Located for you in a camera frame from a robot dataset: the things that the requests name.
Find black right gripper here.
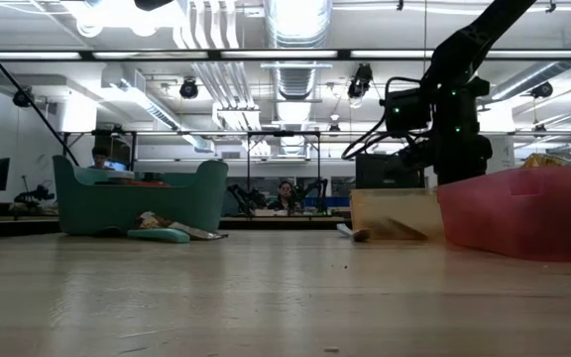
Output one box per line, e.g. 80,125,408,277
399,76,494,187

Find white round column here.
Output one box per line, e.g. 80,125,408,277
478,106,516,179

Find large black monitor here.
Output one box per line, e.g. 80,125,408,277
354,152,426,189

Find orange translucent bin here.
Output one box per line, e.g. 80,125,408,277
349,187,446,243

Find pink plastic bin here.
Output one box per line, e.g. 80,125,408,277
436,165,571,263

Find black ceiling spotlight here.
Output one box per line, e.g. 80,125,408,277
178,76,200,100
530,81,554,99
11,84,35,108
347,62,375,100

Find person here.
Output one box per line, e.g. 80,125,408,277
89,146,114,173
268,180,302,212

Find teal plastic bin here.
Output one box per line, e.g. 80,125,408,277
52,155,230,237

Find brown snack packet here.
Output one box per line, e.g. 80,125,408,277
135,211,228,242

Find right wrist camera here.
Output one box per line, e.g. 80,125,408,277
383,88,433,138

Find slanted silver duct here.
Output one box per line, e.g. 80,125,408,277
488,59,571,103

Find white rectangular duct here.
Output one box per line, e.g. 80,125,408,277
100,61,217,154

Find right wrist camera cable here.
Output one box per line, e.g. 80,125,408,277
340,76,438,161

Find round silver ventilation duct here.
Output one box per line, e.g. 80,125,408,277
264,0,334,100

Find black aluminium rig frame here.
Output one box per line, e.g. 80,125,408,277
0,48,571,62

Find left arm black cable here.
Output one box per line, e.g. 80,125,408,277
0,22,81,168

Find background black frame stand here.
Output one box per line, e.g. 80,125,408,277
57,129,322,199

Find teal-handled spoon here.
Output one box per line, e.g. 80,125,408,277
126,227,191,245

